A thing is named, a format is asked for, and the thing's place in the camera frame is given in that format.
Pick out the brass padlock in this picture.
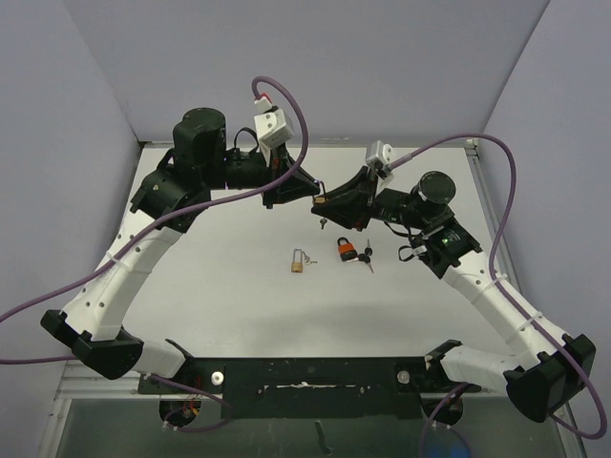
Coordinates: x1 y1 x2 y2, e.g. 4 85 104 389
290 248 305 273
312 179 327 206

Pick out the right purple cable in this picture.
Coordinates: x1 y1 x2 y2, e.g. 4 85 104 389
389 134 603 458

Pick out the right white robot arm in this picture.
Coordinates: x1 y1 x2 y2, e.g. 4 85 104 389
311 167 596 423

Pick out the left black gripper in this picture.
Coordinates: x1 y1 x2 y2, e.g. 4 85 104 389
201 141 320 210

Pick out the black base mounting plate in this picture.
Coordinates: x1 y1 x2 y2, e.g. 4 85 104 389
134 355 476 433

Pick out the orange black padlock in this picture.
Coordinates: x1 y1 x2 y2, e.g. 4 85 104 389
336 237 359 262

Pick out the purple cable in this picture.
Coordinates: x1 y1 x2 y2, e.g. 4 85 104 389
389 134 603 458
0 75 309 366

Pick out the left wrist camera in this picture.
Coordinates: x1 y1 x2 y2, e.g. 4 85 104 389
254 109 294 150

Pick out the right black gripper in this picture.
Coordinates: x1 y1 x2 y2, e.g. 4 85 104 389
312 167 431 232

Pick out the black headed key bunch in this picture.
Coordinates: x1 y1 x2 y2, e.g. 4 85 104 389
358 239 374 273

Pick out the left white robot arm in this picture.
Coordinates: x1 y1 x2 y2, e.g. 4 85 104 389
41 106 320 392

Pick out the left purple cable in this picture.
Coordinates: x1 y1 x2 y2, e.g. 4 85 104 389
0 75 309 366

